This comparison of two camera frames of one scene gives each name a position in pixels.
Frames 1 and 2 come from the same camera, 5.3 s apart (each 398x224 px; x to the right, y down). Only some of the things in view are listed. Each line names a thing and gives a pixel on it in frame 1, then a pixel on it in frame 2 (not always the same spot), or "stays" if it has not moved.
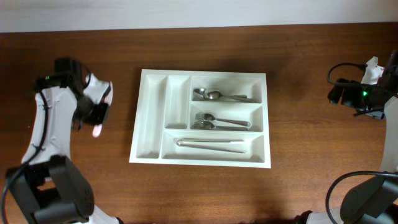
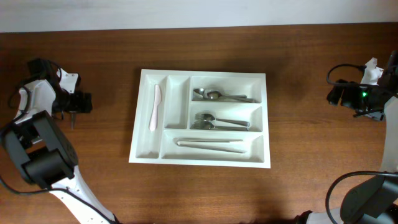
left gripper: [93, 112] -> [82, 103]
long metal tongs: [183, 142] stays
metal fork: [208, 125] stays
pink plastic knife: [97, 129] -> [158, 99]
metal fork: [208, 116] stays
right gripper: [337, 93] stays
